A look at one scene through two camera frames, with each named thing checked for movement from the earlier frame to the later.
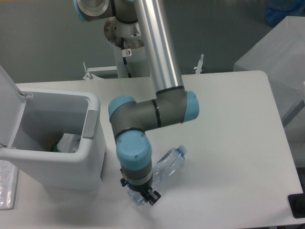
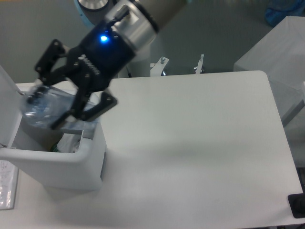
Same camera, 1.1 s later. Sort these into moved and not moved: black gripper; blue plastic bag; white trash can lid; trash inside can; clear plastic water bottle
Moved: black gripper; clear plastic water bottle
Not moved: white trash can lid; blue plastic bag; trash inside can
